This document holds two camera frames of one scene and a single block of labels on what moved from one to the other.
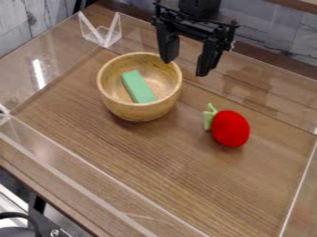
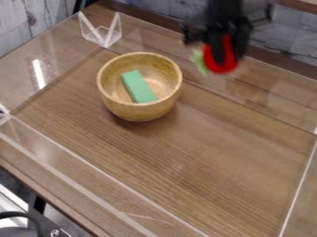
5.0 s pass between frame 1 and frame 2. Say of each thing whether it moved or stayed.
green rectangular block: stayed
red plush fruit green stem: moved
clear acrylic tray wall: stayed
